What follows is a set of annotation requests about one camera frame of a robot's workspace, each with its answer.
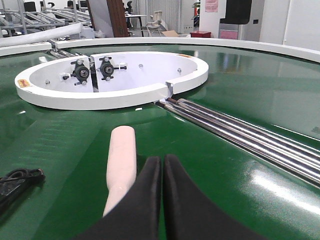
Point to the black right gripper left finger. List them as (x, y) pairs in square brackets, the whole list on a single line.
[(136, 216)]

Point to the metal roller conveyor rack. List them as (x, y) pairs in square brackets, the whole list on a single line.
[(28, 16)]

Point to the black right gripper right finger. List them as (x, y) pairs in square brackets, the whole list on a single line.
[(190, 215)]

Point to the white office chair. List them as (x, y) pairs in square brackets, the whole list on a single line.
[(155, 24)]

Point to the white outer conveyor rim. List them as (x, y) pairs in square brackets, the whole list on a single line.
[(298, 52)]

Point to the black bearing block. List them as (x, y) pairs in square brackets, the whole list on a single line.
[(80, 72), (107, 69)]

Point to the red box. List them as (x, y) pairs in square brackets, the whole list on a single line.
[(200, 34)]

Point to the brown wooden pillar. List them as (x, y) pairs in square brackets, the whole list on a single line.
[(117, 17)]

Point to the yellow warning sticker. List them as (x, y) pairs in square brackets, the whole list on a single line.
[(23, 83)]

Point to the white foam roll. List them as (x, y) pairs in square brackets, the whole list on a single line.
[(45, 35)]

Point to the orange warning sticker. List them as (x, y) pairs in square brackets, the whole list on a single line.
[(184, 55)]

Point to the pink wall notice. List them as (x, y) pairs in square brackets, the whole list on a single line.
[(211, 6)]

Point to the chrome conveyor rollers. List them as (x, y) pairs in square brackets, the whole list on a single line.
[(292, 156)]

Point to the pink hand broom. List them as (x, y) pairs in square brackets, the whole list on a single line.
[(121, 168)]

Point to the left black bearing block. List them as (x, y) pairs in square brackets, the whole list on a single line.
[(80, 72)]

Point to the right black bearing block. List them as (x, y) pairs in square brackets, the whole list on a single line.
[(107, 69)]

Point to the cardboard box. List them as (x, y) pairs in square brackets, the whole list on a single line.
[(170, 34)]

